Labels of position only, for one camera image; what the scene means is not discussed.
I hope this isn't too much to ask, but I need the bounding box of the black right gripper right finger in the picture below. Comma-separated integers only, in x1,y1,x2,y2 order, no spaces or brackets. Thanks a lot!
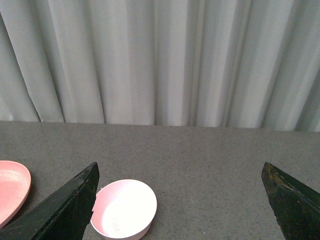
261,162,320,240

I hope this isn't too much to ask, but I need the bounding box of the pink plastic plate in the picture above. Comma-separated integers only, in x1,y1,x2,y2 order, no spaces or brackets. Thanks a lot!
0,160,32,228

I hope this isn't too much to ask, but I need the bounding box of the grey pleated curtain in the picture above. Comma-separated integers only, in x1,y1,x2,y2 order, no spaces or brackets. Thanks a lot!
0,0,320,132

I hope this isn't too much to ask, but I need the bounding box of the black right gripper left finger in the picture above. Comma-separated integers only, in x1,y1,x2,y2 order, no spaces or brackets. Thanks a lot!
0,162,100,240

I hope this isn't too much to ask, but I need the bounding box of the light pink plastic bowl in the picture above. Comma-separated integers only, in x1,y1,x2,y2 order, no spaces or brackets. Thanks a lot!
90,179,157,240

